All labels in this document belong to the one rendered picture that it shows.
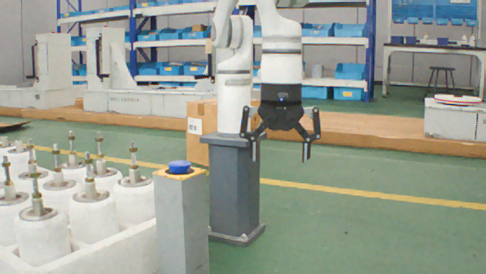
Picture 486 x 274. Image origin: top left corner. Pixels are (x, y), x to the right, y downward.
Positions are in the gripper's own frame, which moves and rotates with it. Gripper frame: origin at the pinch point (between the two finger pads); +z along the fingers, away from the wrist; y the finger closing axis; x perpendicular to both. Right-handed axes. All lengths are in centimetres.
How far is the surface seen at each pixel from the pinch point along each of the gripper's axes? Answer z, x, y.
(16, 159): 10, 28, -77
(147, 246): 19.2, -1.0, -26.3
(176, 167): 0.3, -6.9, -17.8
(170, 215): 8.8, -8.3, -18.9
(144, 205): 11.9, 3.4, -27.7
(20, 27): -84, 602, -476
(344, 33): -49, 439, 83
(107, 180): 8.6, 8.9, -38.3
